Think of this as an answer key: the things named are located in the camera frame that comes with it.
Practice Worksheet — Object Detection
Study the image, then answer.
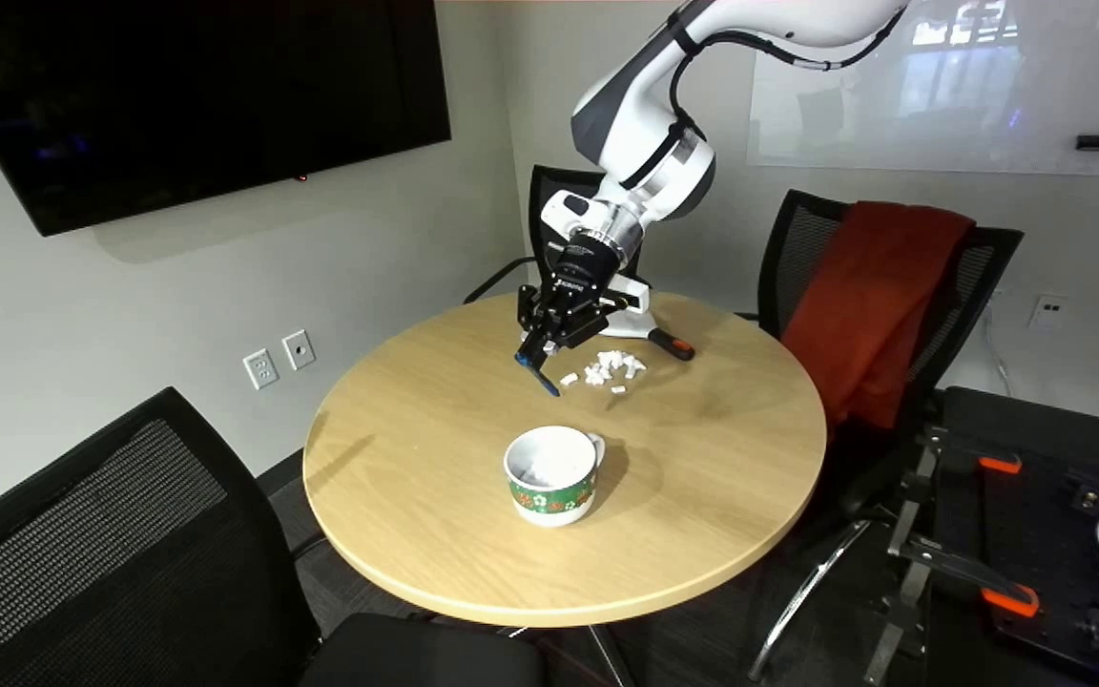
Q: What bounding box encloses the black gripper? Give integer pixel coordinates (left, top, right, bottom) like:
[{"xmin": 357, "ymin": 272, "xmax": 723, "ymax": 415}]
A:
[{"xmin": 517, "ymin": 237, "xmax": 642, "ymax": 374}]

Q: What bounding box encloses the white green mug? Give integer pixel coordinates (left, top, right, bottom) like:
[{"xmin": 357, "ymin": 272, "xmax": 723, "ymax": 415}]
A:
[{"xmin": 499, "ymin": 425, "xmax": 612, "ymax": 529}]

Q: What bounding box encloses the black mesh office chair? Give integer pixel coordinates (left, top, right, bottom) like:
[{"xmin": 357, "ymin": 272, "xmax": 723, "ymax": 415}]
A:
[
  {"xmin": 467, "ymin": 162, "xmax": 658, "ymax": 309},
  {"xmin": 0, "ymin": 383, "xmax": 547, "ymax": 687}
]

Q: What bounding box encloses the black chair with chrome legs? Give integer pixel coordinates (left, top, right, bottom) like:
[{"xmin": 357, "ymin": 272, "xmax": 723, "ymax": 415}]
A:
[{"xmin": 743, "ymin": 186, "xmax": 1027, "ymax": 685}]

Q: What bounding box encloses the red cloth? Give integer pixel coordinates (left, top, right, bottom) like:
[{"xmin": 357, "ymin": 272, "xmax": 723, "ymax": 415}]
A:
[{"xmin": 780, "ymin": 199, "xmax": 982, "ymax": 435}]

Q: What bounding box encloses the glass whiteboard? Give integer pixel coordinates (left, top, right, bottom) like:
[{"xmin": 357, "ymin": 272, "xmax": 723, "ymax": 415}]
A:
[{"xmin": 750, "ymin": 0, "xmax": 1099, "ymax": 178}]

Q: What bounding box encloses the black robot stand platform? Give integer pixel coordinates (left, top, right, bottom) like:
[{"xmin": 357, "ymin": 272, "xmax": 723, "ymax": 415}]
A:
[{"xmin": 918, "ymin": 383, "xmax": 1099, "ymax": 687}]

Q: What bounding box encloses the white wall outlet plate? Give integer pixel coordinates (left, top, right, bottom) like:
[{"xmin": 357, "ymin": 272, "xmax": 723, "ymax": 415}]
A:
[
  {"xmin": 280, "ymin": 325, "xmax": 322, "ymax": 374},
  {"xmin": 1027, "ymin": 289, "xmax": 1071, "ymax": 339},
  {"xmin": 241, "ymin": 349, "xmax": 282, "ymax": 395}
]

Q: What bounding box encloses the black wall television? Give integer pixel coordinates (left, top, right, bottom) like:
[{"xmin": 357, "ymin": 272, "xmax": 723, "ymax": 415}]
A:
[{"xmin": 0, "ymin": 0, "xmax": 456, "ymax": 242}]

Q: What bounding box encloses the clamp with orange handle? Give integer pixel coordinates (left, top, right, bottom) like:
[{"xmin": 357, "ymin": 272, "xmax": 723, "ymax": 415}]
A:
[
  {"xmin": 886, "ymin": 425, "xmax": 1032, "ymax": 564},
  {"xmin": 859, "ymin": 529, "xmax": 1045, "ymax": 687}
]

